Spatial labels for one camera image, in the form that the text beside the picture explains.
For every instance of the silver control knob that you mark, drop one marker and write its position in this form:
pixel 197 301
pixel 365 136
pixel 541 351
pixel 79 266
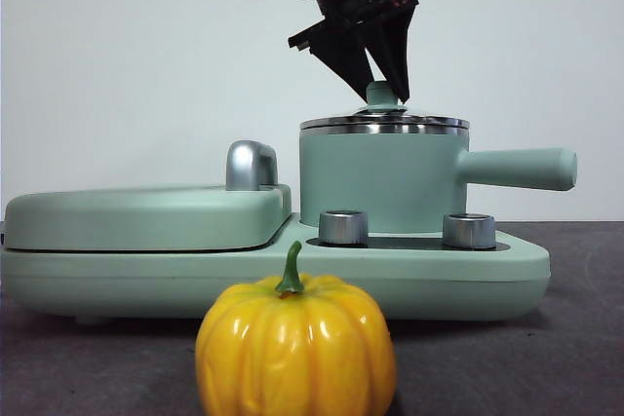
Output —
pixel 343 228
pixel 469 231

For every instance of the black control panel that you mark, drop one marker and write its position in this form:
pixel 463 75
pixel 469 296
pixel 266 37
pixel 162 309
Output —
pixel 404 242

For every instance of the glass lid with green knob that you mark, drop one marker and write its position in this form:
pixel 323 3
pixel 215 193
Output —
pixel 380 97

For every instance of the green breakfast machine base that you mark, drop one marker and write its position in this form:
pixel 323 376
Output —
pixel 122 279

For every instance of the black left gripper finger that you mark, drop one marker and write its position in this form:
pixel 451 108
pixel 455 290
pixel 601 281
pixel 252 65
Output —
pixel 397 50
pixel 343 58

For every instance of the green hinged griddle cover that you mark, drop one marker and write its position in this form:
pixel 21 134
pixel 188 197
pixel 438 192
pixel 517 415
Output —
pixel 146 216

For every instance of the yellow toy pumpkin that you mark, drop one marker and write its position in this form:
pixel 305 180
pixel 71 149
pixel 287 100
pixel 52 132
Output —
pixel 292 348

